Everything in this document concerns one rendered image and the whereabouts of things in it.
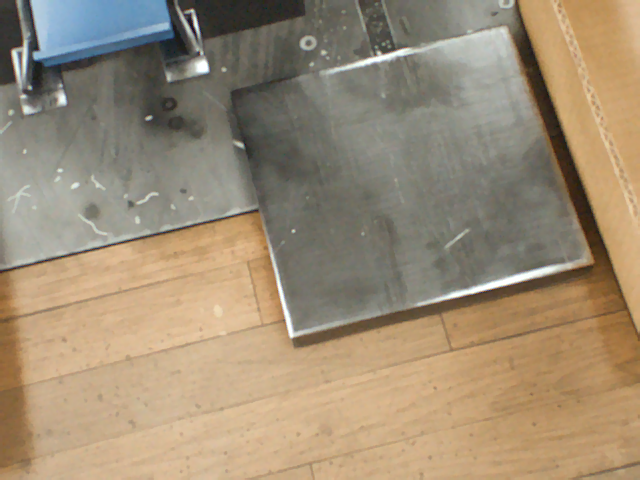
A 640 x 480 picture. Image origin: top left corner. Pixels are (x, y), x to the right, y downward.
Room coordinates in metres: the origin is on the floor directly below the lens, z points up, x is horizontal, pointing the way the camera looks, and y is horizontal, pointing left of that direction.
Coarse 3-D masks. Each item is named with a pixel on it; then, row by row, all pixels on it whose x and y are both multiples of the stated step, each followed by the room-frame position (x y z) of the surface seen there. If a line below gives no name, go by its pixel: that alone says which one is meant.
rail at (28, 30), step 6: (18, 0) 0.42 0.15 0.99; (24, 0) 0.41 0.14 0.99; (18, 6) 0.41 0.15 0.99; (24, 6) 0.41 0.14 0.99; (24, 12) 0.41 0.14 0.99; (30, 12) 0.41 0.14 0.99; (24, 18) 0.40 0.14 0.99; (30, 18) 0.40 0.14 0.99; (24, 24) 0.40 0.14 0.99; (30, 24) 0.40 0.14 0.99; (24, 30) 0.40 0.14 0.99; (30, 30) 0.40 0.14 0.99; (24, 36) 0.39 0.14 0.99; (30, 36) 0.39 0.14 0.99; (36, 42) 0.39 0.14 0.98
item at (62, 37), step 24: (48, 0) 0.41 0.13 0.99; (72, 0) 0.41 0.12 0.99; (96, 0) 0.41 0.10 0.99; (120, 0) 0.41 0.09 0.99; (144, 0) 0.41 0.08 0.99; (48, 24) 0.40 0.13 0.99; (72, 24) 0.40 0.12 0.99; (96, 24) 0.39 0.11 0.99; (120, 24) 0.39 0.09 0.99; (144, 24) 0.39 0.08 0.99; (168, 24) 0.37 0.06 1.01; (48, 48) 0.38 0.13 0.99; (72, 48) 0.37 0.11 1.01; (96, 48) 0.37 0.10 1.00; (120, 48) 0.38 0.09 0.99
